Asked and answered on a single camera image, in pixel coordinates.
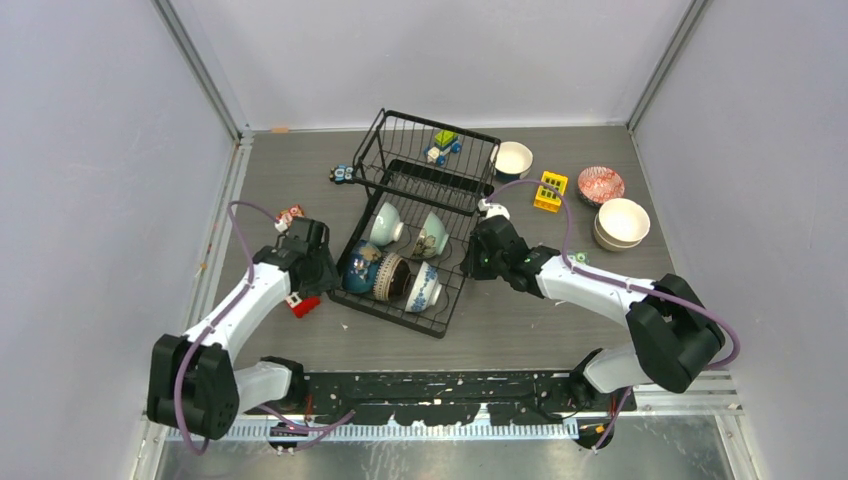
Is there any white blue floral bowl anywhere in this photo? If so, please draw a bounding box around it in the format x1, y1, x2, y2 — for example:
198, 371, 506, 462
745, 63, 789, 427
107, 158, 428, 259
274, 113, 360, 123
404, 261, 442, 313

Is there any teal bowl white inside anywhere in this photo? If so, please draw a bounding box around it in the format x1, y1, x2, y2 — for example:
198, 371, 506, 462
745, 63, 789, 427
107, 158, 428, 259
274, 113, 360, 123
492, 141, 534, 183

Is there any black wire dish rack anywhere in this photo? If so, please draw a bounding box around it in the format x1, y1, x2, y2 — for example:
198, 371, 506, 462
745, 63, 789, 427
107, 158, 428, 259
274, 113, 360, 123
329, 109, 501, 339

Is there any red white patterned bowl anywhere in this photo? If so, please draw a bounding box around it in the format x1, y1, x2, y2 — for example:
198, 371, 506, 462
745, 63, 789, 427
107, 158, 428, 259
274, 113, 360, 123
577, 166, 626, 207

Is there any beige bowl with flower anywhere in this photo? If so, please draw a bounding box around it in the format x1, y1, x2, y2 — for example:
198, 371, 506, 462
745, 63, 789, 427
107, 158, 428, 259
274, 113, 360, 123
596, 198, 651, 241

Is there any beige bowl with brown markings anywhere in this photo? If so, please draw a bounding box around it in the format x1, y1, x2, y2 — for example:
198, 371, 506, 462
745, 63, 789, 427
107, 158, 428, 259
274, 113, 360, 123
593, 219, 642, 252

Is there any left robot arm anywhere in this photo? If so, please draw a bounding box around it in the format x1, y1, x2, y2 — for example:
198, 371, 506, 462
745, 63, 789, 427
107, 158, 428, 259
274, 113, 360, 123
146, 217, 340, 440

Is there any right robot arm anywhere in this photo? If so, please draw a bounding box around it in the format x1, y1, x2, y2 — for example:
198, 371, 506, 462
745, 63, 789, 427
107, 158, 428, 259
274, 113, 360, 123
461, 216, 727, 411

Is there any small red flower toy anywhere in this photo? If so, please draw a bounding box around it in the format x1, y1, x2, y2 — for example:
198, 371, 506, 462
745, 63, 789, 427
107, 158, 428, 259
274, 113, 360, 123
276, 204, 305, 226

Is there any red white window block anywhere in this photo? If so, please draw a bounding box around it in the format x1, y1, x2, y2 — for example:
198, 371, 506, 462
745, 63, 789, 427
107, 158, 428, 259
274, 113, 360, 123
285, 293, 321, 319

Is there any dark blue glazed bowl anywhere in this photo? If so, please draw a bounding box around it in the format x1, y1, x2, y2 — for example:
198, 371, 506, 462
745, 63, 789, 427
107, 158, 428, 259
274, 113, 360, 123
342, 240, 383, 294

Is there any pale green ceramic bowl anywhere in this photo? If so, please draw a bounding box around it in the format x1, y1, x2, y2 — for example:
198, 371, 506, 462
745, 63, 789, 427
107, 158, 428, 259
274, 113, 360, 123
411, 211, 449, 260

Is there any yellow window toy block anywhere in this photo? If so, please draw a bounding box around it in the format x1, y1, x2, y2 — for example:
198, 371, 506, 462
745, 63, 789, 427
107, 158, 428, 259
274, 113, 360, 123
533, 170, 569, 213

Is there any light blue dotted bowl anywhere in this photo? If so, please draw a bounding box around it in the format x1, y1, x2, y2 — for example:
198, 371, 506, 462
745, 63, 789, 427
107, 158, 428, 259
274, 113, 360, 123
369, 202, 405, 247

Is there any brown patterned band bowl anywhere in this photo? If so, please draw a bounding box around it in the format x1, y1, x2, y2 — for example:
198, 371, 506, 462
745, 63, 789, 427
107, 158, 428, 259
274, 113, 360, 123
373, 253, 412, 302

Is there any green blue toy car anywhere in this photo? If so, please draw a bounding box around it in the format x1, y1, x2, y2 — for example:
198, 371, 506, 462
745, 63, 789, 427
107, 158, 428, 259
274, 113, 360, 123
424, 130, 462, 166

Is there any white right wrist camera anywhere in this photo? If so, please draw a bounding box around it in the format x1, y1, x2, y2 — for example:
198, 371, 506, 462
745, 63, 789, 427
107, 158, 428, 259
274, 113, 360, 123
478, 199, 511, 221

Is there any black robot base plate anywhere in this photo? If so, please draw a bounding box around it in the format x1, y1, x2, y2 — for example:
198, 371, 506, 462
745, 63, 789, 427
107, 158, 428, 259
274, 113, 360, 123
269, 370, 636, 426

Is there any perforated metal rail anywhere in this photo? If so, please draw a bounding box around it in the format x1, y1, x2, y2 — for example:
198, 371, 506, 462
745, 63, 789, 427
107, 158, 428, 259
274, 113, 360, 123
165, 415, 584, 443

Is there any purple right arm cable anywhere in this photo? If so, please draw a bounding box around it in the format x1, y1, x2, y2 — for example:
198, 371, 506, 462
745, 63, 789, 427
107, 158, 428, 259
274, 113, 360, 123
483, 178, 742, 453

